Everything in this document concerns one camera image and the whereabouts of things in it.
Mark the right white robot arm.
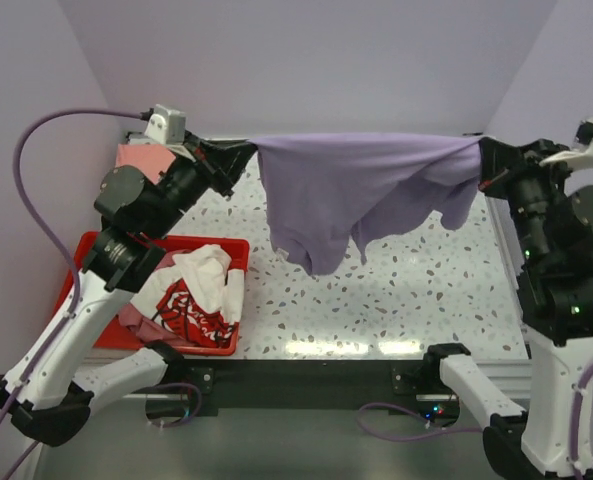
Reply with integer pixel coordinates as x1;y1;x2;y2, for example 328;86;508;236
420;138;593;479

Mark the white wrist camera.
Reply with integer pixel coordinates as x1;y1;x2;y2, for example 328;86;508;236
539;117;593;172
144;104;186;145

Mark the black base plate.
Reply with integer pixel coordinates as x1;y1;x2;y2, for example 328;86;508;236
124;358;482;419

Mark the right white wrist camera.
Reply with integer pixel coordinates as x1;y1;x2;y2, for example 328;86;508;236
539;117;593;172

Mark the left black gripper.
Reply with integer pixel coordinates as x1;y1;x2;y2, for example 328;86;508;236
146;128;257;238

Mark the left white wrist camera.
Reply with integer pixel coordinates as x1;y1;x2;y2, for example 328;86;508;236
144;104;186;145

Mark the purple t shirt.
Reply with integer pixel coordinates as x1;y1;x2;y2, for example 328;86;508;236
251;133;481;276

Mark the folded salmon pink t shirt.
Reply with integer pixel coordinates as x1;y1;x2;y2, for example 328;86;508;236
115;144;175;184

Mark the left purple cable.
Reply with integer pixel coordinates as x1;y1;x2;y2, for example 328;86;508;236
0;107;197;480

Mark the white and red t shirt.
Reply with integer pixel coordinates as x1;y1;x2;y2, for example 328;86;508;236
131;244;245;349

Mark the dusty pink t shirt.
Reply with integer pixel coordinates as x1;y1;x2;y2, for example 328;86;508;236
118;252;180;343

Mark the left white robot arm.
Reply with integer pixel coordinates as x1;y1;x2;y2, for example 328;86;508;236
0;133;257;447

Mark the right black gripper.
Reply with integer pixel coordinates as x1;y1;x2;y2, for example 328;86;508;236
478;134;580;261

